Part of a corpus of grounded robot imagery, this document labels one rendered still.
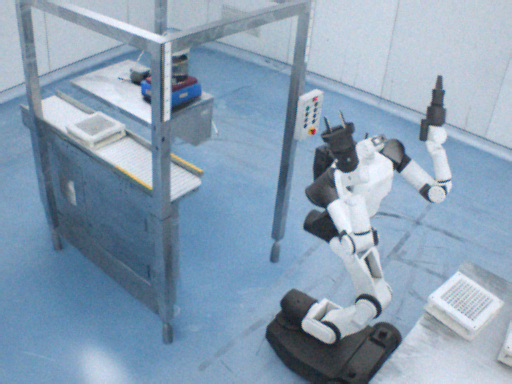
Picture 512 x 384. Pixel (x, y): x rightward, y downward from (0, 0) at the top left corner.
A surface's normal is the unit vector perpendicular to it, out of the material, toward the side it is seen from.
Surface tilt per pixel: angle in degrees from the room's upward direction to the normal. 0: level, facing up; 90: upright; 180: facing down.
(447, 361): 0
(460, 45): 90
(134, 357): 0
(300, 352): 0
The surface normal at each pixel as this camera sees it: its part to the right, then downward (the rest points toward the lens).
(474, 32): -0.57, 0.45
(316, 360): 0.07, -0.81
